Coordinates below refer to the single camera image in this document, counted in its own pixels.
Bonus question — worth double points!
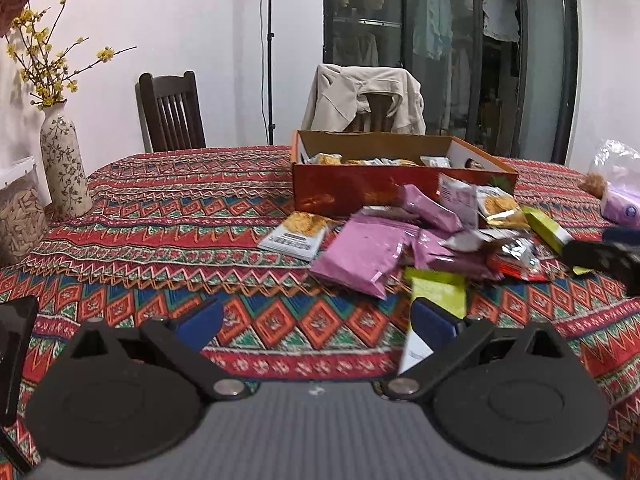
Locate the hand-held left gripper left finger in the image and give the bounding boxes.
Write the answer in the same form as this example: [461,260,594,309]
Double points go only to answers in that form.
[70,297,251,402]

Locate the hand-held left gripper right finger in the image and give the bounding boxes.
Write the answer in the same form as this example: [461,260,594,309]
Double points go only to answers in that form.
[381,297,571,401]

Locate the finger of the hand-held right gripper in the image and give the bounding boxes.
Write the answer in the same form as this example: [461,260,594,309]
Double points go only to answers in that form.
[564,240,640,281]
[602,227,640,245]

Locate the green white snack packet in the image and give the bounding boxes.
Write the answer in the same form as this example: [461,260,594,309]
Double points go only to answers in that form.
[397,267,468,378]

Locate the green snack box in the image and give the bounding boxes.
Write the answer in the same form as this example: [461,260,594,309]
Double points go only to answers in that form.
[520,206,575,256]

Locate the small pink snack packet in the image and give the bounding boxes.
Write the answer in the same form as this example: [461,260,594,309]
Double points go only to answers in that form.
[412,230,503,281]
[400,184,465,233]

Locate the silver snack packet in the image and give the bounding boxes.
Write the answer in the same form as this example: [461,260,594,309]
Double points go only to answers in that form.
[445,230,538,268]

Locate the white fried snack packet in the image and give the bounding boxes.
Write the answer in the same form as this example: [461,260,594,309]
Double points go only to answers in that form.
[257,211,338,262]

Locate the orange cardboard box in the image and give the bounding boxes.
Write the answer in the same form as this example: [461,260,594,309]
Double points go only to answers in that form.
[291,130,520,220]

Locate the purple tissue pack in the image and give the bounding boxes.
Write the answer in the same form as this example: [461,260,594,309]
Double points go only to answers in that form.
[600,185,640,226]

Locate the brown fluffy snack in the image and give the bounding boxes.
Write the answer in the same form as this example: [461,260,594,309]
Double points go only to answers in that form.
[580,172,608,196]

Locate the clear plastic bag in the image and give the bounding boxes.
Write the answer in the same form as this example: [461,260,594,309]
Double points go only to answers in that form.
[592,139,640,196]

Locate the red snack packet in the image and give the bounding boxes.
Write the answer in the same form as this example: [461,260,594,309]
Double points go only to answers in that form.
[487,250,551,282]

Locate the large pink snack packet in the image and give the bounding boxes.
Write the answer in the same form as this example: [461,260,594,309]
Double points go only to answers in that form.
[310,220,421,300]

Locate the dark pink snack packet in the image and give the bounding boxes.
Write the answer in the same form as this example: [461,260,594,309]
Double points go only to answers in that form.
[357,205,426,226]

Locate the white purple snack packet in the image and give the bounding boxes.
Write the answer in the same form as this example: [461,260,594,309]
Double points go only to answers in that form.
[437,172,481,228]

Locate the black flat device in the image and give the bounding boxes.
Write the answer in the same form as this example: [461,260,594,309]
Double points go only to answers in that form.
[0,295,40,428]

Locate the floral ceramic vase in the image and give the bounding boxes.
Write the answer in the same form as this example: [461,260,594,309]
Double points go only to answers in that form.
[40,100,93,220]

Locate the black framed glass door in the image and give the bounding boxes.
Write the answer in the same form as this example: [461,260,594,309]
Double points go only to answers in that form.
[322,0,581,166]

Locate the dark wooden chair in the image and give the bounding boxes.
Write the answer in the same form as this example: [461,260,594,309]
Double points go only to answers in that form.
[136,71,207,153]

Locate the wooden chair under jacket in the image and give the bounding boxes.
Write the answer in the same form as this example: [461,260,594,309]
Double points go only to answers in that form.
[350,92,396,133]

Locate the chair with beige jacket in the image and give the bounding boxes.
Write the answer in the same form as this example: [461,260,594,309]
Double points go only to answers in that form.
[301,64,427,136]

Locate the hanging white garment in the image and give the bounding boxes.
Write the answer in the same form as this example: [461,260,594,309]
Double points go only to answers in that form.
[482,0,521,43]

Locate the black light stand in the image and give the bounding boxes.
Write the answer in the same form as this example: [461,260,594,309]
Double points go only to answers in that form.
[257,0,278,146]

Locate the yellow flower branches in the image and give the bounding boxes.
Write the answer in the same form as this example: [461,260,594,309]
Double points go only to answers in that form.
[5,0,138,111]

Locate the hanging pale green shirt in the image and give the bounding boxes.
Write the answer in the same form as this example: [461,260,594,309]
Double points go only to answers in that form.
[415,0,453,61]

